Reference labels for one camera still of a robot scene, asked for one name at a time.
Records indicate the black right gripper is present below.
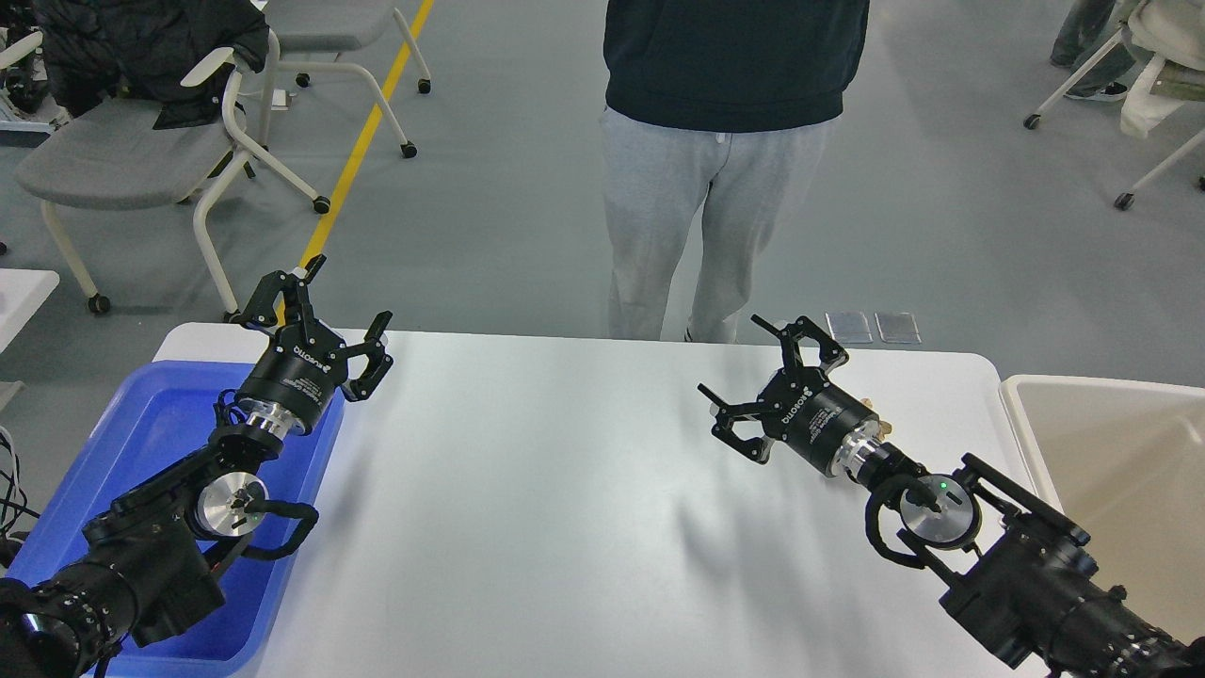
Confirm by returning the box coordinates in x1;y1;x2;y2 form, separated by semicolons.
698;316;890;478

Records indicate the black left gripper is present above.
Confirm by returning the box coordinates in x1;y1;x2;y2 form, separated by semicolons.
229;254;394;435

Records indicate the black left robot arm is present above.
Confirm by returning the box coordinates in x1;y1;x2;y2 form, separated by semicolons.
2;254;394;677

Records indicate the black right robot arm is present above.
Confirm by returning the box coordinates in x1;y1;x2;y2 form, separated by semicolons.
710;316;1203;677

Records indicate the left floor outlet plate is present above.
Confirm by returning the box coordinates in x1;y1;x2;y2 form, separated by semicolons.
825;312;875;344

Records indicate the grey chair with jacket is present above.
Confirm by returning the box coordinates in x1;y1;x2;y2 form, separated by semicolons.
14;46;330;316

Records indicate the grey chair behind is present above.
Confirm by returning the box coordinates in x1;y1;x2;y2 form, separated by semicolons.
257;1;433;159

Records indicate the white side table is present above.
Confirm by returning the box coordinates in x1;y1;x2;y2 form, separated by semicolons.
1;267;60;352

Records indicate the person in grey sweatpants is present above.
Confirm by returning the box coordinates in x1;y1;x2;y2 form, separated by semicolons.
600;1;871;344

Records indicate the black jacket on chair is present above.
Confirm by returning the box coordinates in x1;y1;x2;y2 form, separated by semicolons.
33;1;268;130

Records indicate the beige plastic bin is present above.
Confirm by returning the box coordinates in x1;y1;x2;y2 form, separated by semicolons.
1003;375;1204;642

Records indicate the seated person top right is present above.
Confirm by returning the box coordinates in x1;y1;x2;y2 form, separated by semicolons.
1050;1;1133;104

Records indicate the white chair top right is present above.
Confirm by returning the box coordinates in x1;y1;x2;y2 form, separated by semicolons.
1023;0;1205;211

